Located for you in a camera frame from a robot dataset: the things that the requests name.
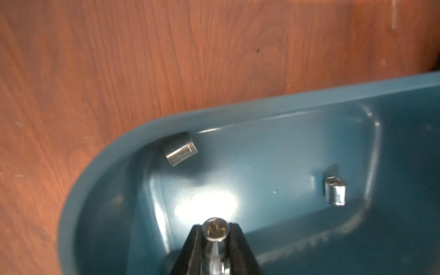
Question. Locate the long chrome socket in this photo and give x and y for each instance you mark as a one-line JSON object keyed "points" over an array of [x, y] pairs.
{"points": [[216, 261]]}

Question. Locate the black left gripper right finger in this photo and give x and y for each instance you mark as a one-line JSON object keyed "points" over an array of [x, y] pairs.
{"points": [[243, 261]]}

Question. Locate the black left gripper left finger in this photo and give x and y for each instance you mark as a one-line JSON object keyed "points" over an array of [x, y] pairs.
{"points": [[189, 259]]}

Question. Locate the teal plastic storage box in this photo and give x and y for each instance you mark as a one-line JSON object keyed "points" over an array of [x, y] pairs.
{"points": [[263, 165]]}

